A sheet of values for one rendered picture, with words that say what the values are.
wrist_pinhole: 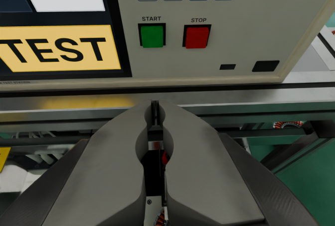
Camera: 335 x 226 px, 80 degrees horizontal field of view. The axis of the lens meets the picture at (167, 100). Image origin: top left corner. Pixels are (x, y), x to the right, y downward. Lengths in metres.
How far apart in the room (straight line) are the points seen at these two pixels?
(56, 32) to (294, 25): 0.20
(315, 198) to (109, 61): 0.59
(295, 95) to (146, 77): 0.16
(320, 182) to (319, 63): 0.42
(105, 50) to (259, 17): 0.13
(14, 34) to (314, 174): 0.68
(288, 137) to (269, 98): 0.10
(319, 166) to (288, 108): 0.45
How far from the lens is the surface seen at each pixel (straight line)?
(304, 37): 0.23
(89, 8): 0.17
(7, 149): 0.30
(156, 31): 0.17
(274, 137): 0.32
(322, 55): 0.33
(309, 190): 0.66
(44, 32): 0.20
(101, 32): 0.18
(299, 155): 0.38
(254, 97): 0.24
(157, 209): 0.51
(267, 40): 0.21
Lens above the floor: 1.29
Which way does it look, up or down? 54 degrees down
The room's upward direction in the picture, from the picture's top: 1 degrees clockwise
